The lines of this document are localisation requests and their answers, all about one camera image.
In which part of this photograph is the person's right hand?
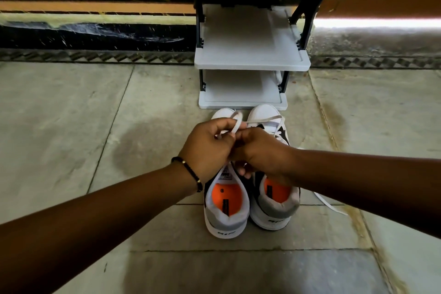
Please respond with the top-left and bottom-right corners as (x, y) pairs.
(228, 127), (302, 187)

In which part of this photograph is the person's left hand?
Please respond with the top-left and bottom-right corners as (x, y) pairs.
(178, 119), (248, 185)

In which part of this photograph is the white shoelace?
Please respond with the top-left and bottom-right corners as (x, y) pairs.
(215, 111), (287, 141)
(297, 147), (349, 216)

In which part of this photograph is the person's right forearm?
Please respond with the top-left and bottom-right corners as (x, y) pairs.
(297, 147), (441, 243)

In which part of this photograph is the person's left forearm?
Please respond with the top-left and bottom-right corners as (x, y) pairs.
(0, 163), (202, 294)

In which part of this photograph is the white grey sneaker orange insole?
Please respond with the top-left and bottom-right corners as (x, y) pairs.
(203, 108), (251, 239)
(245, 104), (301, 232)

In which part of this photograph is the grey plastic shoe rack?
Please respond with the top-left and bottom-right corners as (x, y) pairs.
(184, 0), (362, 111)

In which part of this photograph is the black beaded bracelet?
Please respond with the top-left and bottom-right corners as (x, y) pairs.
(171, 156), (204, 193)

